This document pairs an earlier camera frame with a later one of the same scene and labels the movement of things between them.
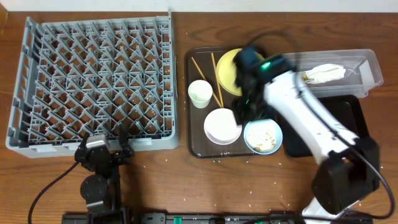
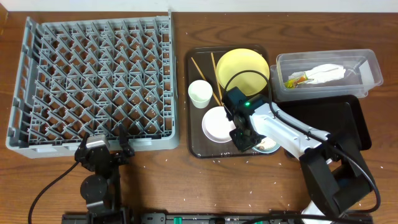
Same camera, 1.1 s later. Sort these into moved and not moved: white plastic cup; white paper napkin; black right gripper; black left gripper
Moved: black right gripper
Not moved: white paper napkin; white plastic cup; black left gripper
